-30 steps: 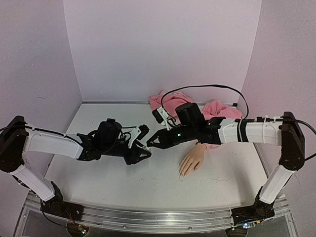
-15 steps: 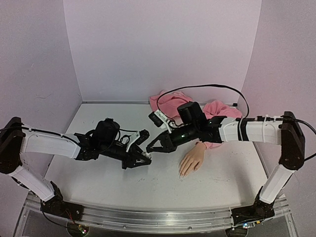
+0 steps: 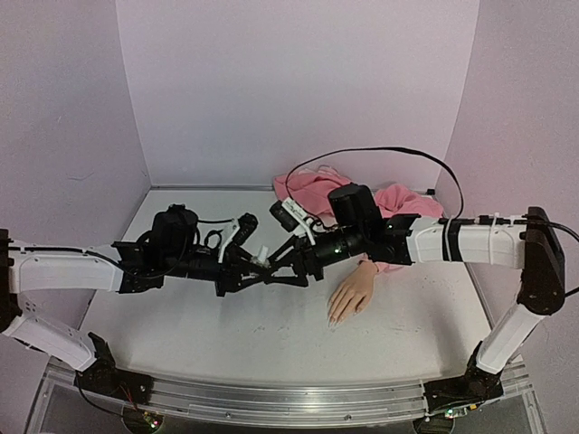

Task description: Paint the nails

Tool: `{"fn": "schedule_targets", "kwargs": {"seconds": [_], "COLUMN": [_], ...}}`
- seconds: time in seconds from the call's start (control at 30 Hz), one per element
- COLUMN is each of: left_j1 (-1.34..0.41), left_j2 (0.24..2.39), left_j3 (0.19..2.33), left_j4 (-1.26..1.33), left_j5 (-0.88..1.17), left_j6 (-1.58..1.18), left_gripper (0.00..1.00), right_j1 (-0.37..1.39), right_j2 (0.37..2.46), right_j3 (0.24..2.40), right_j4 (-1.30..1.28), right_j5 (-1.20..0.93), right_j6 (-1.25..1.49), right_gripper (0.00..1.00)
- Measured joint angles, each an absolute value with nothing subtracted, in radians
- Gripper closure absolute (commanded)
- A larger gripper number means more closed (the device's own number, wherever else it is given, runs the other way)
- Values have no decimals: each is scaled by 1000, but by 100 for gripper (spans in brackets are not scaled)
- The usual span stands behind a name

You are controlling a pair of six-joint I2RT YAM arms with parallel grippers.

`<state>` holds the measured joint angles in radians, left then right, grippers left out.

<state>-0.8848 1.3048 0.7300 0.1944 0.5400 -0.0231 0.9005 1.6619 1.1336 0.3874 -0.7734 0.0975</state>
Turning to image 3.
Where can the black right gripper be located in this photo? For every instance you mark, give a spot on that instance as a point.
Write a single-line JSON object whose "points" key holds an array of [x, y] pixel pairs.
{"points": [[306, 260]]}

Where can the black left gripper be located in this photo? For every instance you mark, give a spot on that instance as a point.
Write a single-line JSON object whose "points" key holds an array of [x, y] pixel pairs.
{"points": [[235, 254]]}

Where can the clear nail polish bottle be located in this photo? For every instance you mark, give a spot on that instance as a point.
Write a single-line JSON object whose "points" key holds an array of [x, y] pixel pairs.
{"points": [[261, 258]]}

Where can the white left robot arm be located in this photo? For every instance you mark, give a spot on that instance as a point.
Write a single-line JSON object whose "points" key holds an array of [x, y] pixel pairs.
{"points": [[42, 268]]}

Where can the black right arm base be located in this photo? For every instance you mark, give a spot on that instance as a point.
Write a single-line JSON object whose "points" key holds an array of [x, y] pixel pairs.
{"points": [[474, 387]]}

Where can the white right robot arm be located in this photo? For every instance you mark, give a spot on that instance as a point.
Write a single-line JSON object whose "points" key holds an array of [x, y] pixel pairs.
{"points": [[509, 246]]}

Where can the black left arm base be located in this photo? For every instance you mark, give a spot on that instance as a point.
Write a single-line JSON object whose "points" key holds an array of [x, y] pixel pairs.
{"points": [[106, 379]]}

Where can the mannequin hand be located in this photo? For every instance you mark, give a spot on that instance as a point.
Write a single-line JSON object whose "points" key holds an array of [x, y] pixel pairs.
{"points": [[353, 294]]}

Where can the pink sweatshirt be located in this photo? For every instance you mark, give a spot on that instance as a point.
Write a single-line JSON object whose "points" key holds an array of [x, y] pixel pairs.
{"points": [[310, 188]]}

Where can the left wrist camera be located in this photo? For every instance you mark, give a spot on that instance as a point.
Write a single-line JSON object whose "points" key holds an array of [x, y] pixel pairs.
{"points": [[236, 232]]}

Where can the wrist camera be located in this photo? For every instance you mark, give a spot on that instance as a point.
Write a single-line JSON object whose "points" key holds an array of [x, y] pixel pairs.
{"points": [[293, 219], [236, 232]]}

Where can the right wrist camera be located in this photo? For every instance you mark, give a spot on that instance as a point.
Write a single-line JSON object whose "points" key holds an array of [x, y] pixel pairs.
{"points": [[293, 219]]}

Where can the aluminium front rail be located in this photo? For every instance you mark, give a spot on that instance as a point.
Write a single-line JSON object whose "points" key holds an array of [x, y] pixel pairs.
{"points": [[307, 406]]}

